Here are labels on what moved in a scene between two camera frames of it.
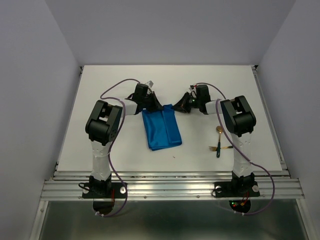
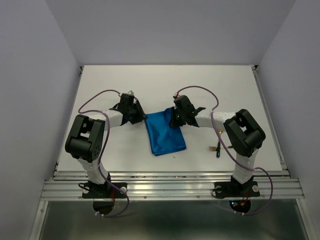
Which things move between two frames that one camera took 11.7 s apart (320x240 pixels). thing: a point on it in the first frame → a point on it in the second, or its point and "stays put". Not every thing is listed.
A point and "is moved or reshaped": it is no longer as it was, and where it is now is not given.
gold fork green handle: x=213 y=148 stays put
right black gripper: x=181 y=105 → x=172 y=121
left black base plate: x=103 y=190 stays put
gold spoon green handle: x=219 y=129 stays put
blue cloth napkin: x=162 y=128 is moved or reshaped
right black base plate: x=236 y=189 stays put
